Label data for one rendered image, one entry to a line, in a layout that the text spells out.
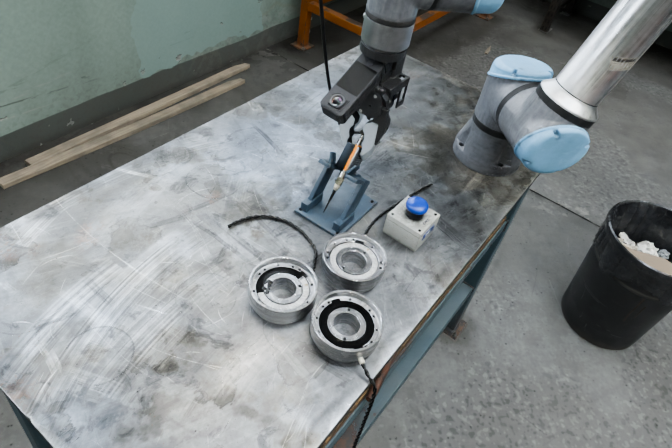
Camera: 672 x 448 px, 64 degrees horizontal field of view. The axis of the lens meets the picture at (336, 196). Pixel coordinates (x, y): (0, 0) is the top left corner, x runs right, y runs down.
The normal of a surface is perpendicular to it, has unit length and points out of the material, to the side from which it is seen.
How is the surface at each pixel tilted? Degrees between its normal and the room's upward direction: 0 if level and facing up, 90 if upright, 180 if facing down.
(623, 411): 0
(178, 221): 0
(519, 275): 0
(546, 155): 97
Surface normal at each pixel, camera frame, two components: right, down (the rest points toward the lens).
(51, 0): 0.79, 0.50
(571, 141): 0.11, 0.77
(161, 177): 0.15, -0.73
